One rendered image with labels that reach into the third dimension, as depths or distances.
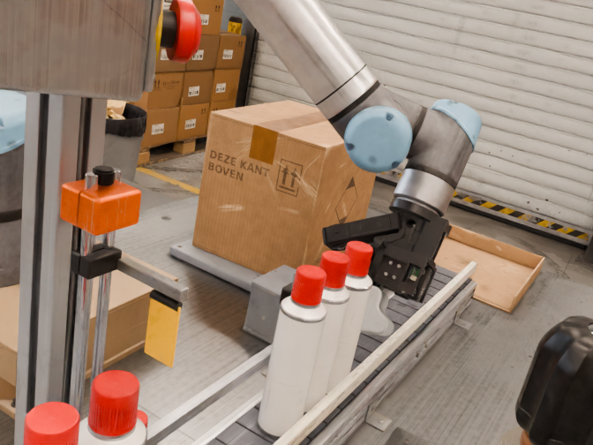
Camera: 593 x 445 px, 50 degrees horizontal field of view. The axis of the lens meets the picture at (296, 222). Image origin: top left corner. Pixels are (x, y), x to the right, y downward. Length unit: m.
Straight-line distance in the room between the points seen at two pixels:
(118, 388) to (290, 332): 0.26
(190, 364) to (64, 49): 0.65
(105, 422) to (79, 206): 0.16
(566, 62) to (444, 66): 0.83
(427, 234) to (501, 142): 3.99
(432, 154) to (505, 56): 3.95
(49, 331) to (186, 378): 0.36
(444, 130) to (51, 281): 0.54
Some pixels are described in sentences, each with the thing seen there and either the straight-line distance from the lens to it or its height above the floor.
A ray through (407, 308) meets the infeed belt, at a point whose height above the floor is 0.88.
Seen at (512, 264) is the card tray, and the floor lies 0.83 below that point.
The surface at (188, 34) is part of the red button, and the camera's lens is 0.39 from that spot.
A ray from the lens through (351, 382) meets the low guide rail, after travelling 0.82.
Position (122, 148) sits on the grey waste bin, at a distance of 3.17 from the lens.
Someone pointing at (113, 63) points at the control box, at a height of 1.31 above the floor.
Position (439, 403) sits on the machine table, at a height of 0.83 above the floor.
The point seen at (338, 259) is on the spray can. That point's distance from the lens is 0.72.
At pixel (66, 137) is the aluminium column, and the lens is 0.53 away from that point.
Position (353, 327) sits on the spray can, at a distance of 0.80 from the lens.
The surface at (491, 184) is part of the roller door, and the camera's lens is 4.89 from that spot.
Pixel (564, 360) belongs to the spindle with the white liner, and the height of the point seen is 1.16.
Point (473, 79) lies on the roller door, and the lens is 4.85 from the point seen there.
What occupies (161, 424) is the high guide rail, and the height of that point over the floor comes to 0.96.
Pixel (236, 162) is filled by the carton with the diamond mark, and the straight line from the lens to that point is 1.16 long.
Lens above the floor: 1.37
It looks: 21 degrees down
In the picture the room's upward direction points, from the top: 11 degrees clockwise
